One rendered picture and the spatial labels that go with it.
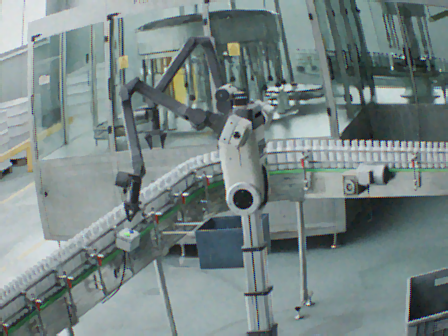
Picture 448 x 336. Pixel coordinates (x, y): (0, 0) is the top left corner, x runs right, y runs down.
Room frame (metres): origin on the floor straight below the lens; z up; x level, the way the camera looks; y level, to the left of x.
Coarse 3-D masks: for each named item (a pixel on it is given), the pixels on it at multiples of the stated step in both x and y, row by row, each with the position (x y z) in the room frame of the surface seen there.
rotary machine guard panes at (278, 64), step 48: (240, 0) 8.76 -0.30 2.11; (288, 0) 8.64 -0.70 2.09; (336, 0) 9.94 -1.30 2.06; (48, 48) 9.32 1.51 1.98; (96, 48) 9.15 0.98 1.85; (144, 48) 9.01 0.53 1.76; (240, 48) 8.78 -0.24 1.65; (288, 48) 8.66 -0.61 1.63; (336, 48) 9.29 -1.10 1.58; (48, 96) 9.32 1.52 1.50; (96, 96) 9.16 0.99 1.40; (192, 96) 8.90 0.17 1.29; (288, 96) 8.68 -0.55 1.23; (336, 96) 8.84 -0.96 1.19; (48, 144) 9.33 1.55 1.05; (96, 144) 9.17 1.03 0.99; (144, 144) 9.03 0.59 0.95
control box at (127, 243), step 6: (126, 228) 5.25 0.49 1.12; (120, 234) 5.14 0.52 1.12; (132, 234) 5.19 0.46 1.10; (138, 234) 5.22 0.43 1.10; (120, 240) 5.13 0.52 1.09; (126, 240) 5.12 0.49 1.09; (132, 240) 5.13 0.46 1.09; (138, 240) 5.23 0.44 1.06; (120, 246) 5.13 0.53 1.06; (126, 246) 5.12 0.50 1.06; (132, 246) 5.15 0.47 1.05; (126, 252) 5.20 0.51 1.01; (120, 264) 5.21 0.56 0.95; (114, 294) 5.08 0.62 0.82
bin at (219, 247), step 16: (176, 224) 6.13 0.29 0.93; (208, 224) 6.06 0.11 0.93; (224, 224) 6.11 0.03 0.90; (240, 224) 6.09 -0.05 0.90; (208, 240) 5.82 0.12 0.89; (224, 240) 5.80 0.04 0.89; (240, 240) 5.77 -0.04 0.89; (208, 256) 5.83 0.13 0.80; (224, 256) 5.80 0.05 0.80; (240, 256) 5.78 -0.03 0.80
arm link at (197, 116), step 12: (132, 84) 5.31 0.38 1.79; (144, 84) 5.32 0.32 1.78; (144, 96) 5.31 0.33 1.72; (156, 96) 5.28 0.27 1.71; (168, 96) 5.28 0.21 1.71; (168, 108) 5.26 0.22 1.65; (180, 108) 5.25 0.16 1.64; (192, 108) 5.21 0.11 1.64; (192, 120) 5.19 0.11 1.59; (204, 120) 5.19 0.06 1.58
